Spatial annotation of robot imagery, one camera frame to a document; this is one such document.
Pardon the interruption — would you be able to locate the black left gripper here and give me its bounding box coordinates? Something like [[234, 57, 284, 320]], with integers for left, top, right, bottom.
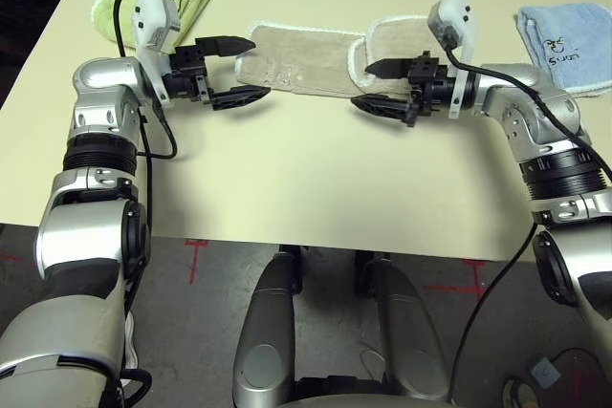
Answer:
[[162, 35, 272, 112]]

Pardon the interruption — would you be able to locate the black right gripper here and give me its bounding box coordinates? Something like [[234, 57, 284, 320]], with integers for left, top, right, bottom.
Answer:
[[350, 50, 474, 128]]

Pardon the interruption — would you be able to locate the beige towel with white trim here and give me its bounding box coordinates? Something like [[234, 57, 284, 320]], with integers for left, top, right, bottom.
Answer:
[[233, 14, 460, 99]]

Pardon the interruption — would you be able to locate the folded blue towel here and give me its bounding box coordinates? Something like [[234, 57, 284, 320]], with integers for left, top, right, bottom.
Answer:
[[514, 1, 612, 98]]

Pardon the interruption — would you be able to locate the grey robot right leg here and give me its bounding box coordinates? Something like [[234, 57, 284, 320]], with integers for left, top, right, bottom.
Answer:
[[353, 249, 450, 402]]

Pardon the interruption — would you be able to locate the robot waist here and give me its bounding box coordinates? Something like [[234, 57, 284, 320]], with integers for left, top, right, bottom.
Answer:
[[286, 374, 455, 408]]

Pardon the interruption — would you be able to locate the small grey-blue floor device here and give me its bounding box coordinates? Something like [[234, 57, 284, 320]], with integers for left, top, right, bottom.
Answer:
[[528, 356, 559, 388]]

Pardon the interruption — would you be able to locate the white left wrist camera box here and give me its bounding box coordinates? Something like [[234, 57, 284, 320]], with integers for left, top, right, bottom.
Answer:
[[133, 0, 184, 109]]

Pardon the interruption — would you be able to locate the black left camera cable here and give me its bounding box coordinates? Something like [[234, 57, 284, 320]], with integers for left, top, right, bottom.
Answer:
[[113, 0, 178, 285]]

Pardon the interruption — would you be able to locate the black floor cable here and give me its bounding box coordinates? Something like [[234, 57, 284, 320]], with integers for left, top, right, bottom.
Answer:
[[501, 348, 612, 408]]

